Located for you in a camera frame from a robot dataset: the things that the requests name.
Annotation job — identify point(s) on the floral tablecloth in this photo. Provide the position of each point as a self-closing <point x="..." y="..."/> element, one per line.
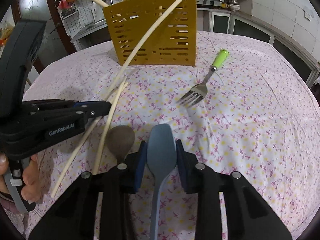
<point x="259" y="118"/>

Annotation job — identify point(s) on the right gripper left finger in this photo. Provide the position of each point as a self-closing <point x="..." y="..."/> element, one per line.
<point x="72" y="216"/>

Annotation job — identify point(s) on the gas stove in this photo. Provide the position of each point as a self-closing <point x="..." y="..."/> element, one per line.
<point x="219" y="4"/>

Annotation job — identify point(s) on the gold perforated utensil holder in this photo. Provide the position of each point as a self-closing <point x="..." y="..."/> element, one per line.
<point x="155" y="27"/>

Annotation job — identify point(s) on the dark wooden door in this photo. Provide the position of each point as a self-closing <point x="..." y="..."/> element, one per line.
<point x="56" y="43"/>

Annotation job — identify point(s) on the metal spoon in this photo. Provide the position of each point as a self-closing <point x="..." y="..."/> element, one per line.
<point x="119" y="141"/>

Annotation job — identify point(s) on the wall switch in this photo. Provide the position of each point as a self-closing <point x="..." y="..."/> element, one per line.
<point x="308" y="13"/>

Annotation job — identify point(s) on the person left hand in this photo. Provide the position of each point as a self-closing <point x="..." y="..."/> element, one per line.
<point x="32" y="190"/>

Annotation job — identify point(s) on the blue grey plastic spoon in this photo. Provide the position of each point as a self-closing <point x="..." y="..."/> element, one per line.
<point x="161" y="160"/>

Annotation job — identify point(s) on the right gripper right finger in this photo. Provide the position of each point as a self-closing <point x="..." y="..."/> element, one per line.
<point x="248" y="215"/>

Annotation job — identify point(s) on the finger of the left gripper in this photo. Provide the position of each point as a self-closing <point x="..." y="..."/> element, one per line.
<point x="90" y="109"/>

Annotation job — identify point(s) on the green frog handle fork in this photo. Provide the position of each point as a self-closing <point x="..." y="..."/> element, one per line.
<point x="199" y="91"/>

